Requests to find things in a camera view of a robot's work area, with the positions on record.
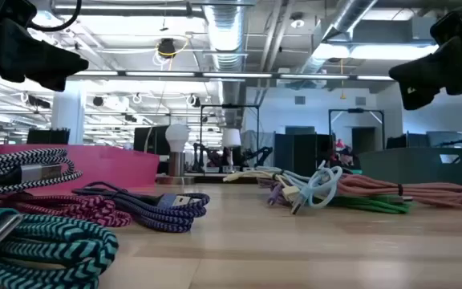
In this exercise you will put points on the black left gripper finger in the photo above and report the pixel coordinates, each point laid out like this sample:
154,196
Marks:
42,60

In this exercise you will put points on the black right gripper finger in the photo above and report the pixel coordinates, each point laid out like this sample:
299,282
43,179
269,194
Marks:
419,96
431,68

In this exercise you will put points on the background black robot arm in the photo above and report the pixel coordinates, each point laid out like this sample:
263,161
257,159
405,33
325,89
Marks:
261,152

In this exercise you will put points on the grey teal plastic bin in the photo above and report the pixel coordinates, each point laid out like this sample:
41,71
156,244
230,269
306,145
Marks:
407,164

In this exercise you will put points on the small black background monitor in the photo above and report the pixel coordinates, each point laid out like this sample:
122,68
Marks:
46,136

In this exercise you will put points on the person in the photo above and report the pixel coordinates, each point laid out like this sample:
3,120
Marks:
345,158

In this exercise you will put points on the pink translucent plastic bin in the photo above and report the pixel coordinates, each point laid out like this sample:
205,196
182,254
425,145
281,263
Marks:
106,164

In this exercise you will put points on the large black background monitor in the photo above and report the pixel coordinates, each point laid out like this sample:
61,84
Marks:
151,140

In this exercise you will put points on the dark office partition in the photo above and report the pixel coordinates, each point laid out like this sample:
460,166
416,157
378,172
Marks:
295,152

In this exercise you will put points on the light bulb on metal base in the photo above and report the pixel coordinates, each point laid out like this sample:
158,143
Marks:
177,136

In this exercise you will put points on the long ceiling light bar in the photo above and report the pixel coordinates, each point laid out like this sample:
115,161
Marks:
235,75

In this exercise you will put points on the white shade background lamp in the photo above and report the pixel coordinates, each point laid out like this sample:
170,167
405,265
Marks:
231,138

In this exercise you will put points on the black metal frame stand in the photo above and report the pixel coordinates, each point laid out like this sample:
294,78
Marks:
231,106
355,110

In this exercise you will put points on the slanted silver ceiling duct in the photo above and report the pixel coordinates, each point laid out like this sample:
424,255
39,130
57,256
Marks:
351,12

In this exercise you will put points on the black ceiling camera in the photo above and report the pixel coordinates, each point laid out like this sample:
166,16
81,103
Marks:
167,46

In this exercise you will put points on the silver ribbed ceiling duct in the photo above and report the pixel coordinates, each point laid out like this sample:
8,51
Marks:
227,28

